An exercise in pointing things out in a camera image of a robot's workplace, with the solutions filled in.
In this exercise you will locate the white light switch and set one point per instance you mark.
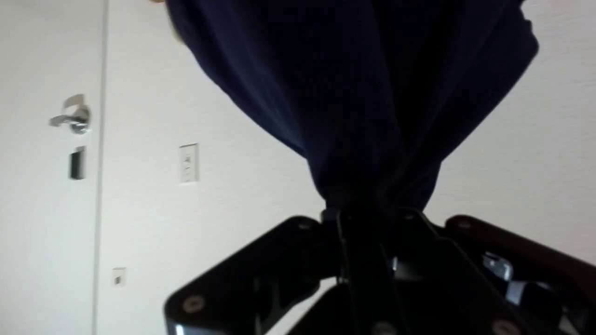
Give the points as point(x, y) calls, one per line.
point(188, 162)

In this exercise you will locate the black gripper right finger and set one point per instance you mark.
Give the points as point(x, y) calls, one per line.
point(447, 285)

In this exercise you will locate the black door lock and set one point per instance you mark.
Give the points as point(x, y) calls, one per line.
point(76, 162)

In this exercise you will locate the white door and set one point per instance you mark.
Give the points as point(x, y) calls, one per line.
point(37, 234)

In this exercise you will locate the dark navy cloth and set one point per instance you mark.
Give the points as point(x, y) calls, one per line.
point(372, 93)

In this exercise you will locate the small white wall plate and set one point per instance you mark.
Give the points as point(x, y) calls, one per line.
point(119, 275)

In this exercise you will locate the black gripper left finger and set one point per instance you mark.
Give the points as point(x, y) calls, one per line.
point(234, 290)

